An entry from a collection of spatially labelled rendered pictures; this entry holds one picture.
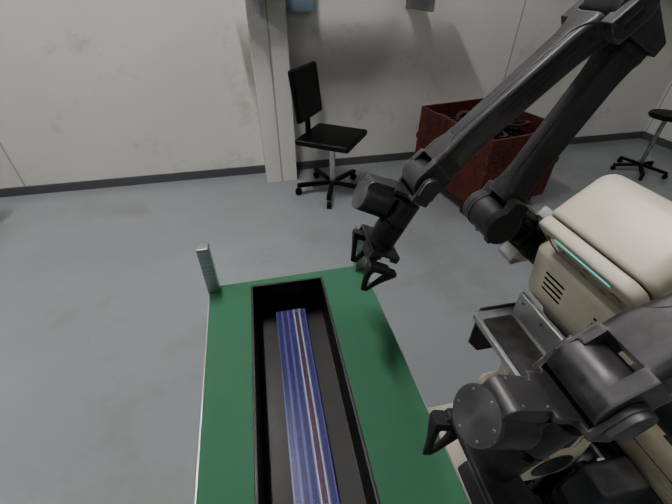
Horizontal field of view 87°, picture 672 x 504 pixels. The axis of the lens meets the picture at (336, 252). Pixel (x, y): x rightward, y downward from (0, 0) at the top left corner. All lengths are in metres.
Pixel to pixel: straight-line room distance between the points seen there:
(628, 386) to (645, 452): 0.80
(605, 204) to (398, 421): 0.53
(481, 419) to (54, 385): 2.20
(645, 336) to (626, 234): 0.28
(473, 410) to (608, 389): 0.11
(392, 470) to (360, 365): 0.22
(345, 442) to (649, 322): 0.52
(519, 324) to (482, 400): 0.52
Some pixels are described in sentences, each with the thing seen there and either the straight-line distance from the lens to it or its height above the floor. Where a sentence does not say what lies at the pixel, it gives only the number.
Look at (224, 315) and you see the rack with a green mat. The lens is 0.97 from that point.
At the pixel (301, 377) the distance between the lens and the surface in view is 0.76.
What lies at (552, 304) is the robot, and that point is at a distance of 0.84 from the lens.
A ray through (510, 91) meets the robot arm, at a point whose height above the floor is 1.49.
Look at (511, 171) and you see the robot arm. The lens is 0.80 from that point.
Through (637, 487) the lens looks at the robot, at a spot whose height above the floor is 0.75.
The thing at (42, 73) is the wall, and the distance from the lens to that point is 3.94.
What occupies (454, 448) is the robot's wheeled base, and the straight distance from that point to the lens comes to 1.54.
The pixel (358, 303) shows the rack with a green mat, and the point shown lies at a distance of 0.96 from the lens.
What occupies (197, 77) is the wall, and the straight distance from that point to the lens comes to 3.65.
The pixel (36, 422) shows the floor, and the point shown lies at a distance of 2.29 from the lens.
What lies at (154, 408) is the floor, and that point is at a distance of 2.05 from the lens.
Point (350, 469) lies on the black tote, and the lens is 0.72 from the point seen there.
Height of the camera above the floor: 1.64
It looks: 38 degrees down
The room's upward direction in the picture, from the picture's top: straight up
